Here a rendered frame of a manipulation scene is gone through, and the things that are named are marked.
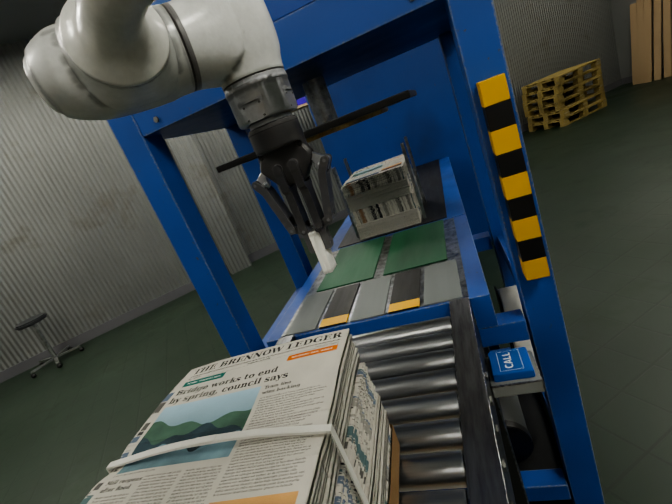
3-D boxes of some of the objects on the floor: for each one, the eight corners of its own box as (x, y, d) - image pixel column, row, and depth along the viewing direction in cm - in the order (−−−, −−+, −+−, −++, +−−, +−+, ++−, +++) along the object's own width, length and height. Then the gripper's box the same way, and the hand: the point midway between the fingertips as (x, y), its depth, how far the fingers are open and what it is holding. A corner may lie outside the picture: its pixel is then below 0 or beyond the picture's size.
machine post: (609, 514, 115) (476, -86, 71) (576, 515, 118) (429, -61, 74) (597, 487, 123) (472, -68, 79) (566, 488, 126) (429, -46, 82)
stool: (89, 341, 488) (63, 301, 472) (79, 358, 438) (50, 314, 421) (44, 363, 473) (15, 322, 456) (28, 383, 422) (-4, 338, 406)
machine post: (338, 524, 143) (123, 98, 99) (317, 525, 146) (98, 111, 102) (343, 501, 151) (146, 97, 107) (322, 502, 154) (122, 110, 110)
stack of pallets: (568, 113, 738) (560, 70, 716) (609, 104, 669) (601, 57, 647) (526, 132, 705) (517, 88, 683) (565, 126, 636) (556, 77, 614)
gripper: (220, 140, 54) (287, 289, 61) (303, 105, 50) (365, 269, 57) (244, 135, 61) (301, 269, 68) (318, 103, 57) (372, 250, 64)
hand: (322, 249), depth 61 cm, fingers closed
